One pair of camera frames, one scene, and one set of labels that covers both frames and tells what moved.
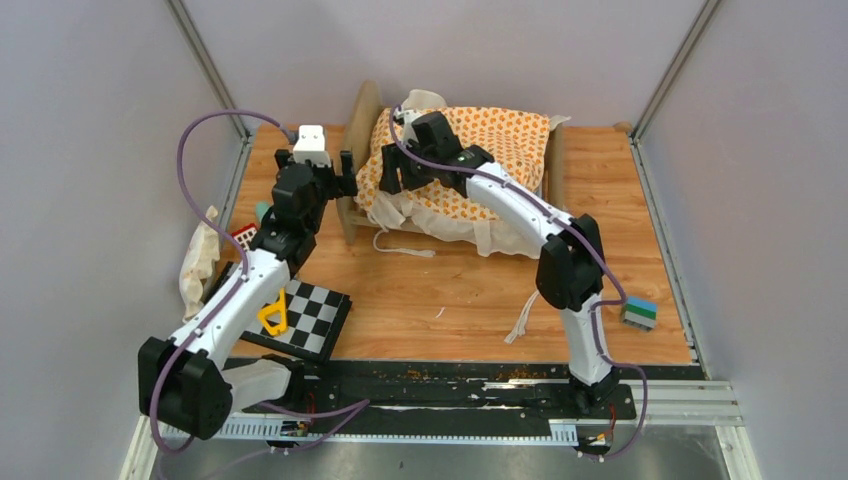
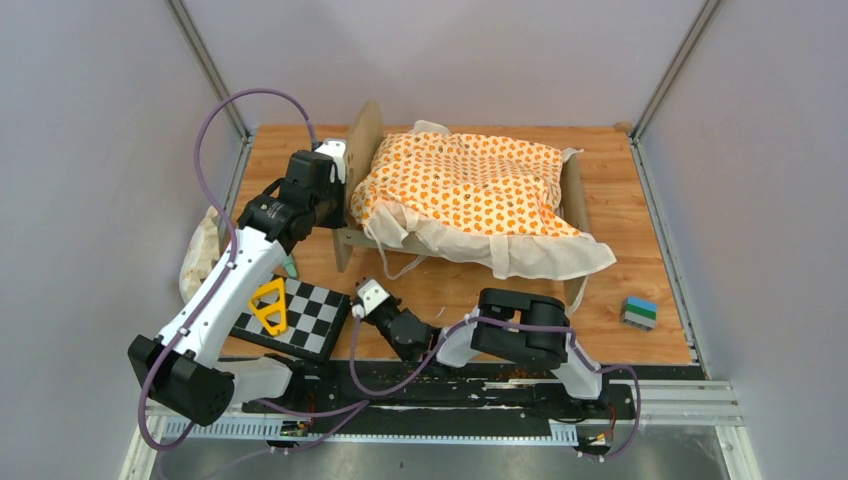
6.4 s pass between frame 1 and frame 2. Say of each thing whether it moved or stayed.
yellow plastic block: stayed
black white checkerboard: stayed
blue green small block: stayed
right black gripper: moved
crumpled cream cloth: stayed
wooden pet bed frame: moved
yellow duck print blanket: moved
